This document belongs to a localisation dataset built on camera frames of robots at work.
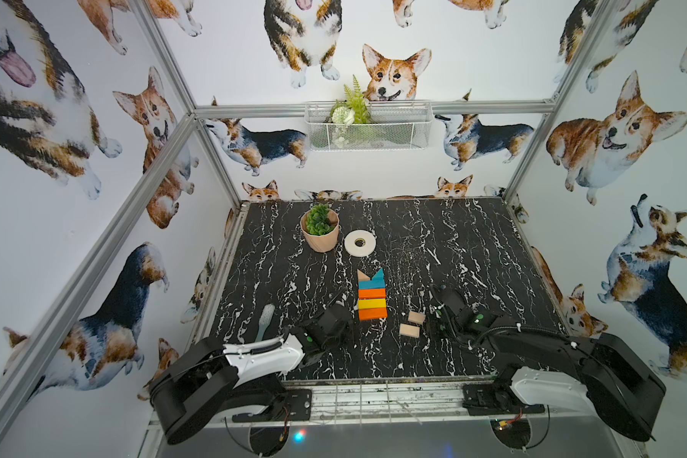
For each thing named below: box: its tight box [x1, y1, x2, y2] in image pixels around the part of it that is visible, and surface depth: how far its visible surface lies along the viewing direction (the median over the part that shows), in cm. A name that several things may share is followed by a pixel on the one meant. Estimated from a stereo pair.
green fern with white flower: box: [328, 74, 373, 148], surface depth 84 cm
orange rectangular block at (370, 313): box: [358, 307, 389, 322], surface depth 92 cm
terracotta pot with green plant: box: [299, 203, 340, 253], surface depth 99 cm
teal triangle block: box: [366, 267, 386, 288], surface depth 97 cm
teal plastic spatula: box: [255, 303, 276, 342], surface depth 90 cm
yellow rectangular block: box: [357, 297, 387, 310], surface depth 94 cm
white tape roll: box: [343, 229, 377, 258], surface depth 109 cm
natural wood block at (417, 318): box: [407, 311, 427, 325], surface depth 90 cm
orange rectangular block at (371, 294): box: [358, 288, 387, 300], surface depth 96 cm
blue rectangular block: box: [358, 279, 386, 291], surface depth 97 cm
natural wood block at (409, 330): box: [398, 323, 420, 339], surface depth 88 cm
